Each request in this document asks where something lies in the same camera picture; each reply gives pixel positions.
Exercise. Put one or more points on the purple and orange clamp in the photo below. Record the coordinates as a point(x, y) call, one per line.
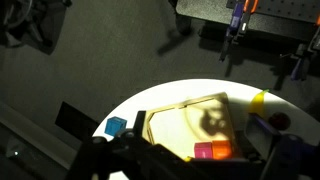
point(235, 23)

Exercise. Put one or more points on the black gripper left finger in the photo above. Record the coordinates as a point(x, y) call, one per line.
point(100, 156)

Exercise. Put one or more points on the grey metal rail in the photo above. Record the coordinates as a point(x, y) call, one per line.
point(36, 140)

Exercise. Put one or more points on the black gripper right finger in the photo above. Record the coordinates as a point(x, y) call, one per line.
point(286, 156)

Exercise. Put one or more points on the dark metal platform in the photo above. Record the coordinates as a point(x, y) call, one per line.
point(206, 11)

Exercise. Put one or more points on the blue cube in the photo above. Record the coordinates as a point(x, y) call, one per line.
point(115, 126)

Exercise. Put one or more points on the octagonal wooden box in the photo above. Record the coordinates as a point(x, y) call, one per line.
point(173, 133)

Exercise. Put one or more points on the yellow banana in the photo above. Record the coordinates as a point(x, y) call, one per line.
point(257, 105)

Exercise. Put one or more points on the black perforated breadboard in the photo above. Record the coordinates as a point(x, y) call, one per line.
point(283, 8)

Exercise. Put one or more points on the black equipment base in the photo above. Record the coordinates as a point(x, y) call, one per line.
point(36, 26)

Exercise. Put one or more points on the purple and black clamp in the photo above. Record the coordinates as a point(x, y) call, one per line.
point(298, 68)

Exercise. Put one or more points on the pink cube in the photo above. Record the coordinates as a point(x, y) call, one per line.
point(203, 150)

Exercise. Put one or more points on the dark red plum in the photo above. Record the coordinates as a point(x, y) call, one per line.
point(280, 120)

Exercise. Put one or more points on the black flat panel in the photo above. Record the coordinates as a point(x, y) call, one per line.
point(71, 120)

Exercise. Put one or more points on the orange plastic cube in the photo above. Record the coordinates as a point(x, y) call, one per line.
point(222, 150)

